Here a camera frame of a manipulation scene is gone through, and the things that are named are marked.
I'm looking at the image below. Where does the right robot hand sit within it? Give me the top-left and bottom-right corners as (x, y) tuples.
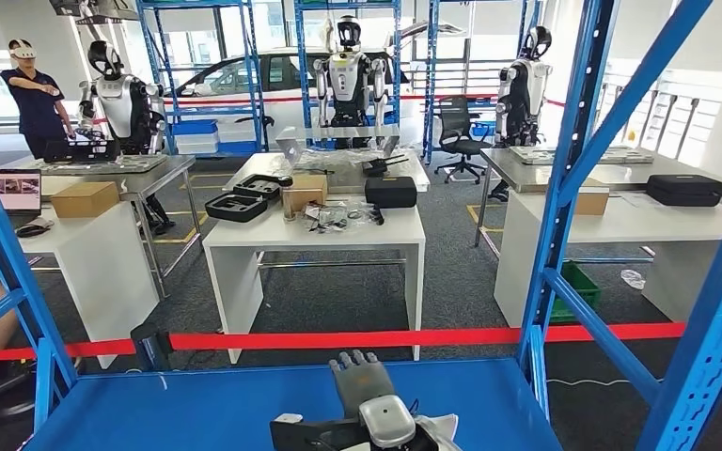
(328, 350), (397, 419)

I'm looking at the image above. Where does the bagged cable bundle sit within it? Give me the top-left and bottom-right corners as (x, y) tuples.
(301, 202), (387, 235)

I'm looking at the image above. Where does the black computer mouse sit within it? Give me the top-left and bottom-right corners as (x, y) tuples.
(14, 216), (55, 239)

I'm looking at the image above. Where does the open laptop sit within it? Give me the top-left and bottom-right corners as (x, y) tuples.
(0, 167), (43, 217)

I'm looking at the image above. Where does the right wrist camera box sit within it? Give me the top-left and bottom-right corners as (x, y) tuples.
(269, 412), (369, 451)

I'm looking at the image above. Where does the white storage bin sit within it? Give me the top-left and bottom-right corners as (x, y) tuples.
(174, 133), (220, 156)

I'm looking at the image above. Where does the black round base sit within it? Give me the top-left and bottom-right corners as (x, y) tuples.
(0, 366), (39, 428)

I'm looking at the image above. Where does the red barrier tape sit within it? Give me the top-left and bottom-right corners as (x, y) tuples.
(0, 321), (689, 364)

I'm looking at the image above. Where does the white desk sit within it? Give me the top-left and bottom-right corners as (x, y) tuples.
(493, 189), (722, 329)
(201, 202), (428, 365)
(0, 198), (161, 369)

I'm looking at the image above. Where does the white car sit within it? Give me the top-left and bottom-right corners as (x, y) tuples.
(170, 46), (428, 148)

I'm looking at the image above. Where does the cardboard box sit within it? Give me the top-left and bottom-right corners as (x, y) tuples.
(281, 174), (330, 216)
(49, 180), (121, 220)
(574, 185), (611, 217)

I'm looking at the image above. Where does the black foam tray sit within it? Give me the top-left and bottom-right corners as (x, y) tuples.
(232, 174), (294, 202)
(204, 192), (270, 224)

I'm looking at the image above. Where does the silver laptop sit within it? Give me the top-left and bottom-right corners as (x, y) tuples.
(275, 127), (307, 168)

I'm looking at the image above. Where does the blue shelf rack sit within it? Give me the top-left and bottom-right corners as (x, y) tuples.
(0, 0), (722, 451)
(421, 0), (540, 166)
(135, 0), (270, 156)
(293, 0), (403, 150)

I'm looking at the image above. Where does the black carrying case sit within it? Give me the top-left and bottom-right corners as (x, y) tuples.
(645, 174), (722, 209)
(364, 176), (418, 210)

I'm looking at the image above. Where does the humanoid robot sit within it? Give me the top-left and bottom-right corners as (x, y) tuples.
(312, 15), (391, 150)
(493, 25), (554, 150)
(77, 39), (169, 157)

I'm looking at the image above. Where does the metal stair railing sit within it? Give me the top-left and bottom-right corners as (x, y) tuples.
(604, 68), (722, 164)

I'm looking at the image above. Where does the black router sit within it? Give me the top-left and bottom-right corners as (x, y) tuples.
(360, 154), (411, 179)

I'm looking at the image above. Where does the green plastic crate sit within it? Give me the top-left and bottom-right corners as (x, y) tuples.
(550, 261), (602, 323)

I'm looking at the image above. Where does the black stanchion post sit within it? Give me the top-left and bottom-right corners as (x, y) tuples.
(130, 322), (174, 373)

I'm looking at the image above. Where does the blue storage bin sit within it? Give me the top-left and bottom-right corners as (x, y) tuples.
(170, 119), (220, 137)

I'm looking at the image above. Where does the black office chair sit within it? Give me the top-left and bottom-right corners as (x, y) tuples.
(433, 95), (493, 186)

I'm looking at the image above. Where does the flat metal panel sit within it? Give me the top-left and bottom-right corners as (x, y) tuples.
(27, 154), (170, 176)

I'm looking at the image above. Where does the white floor cable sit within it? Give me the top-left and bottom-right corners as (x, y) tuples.
(546, 376), (665, 388)

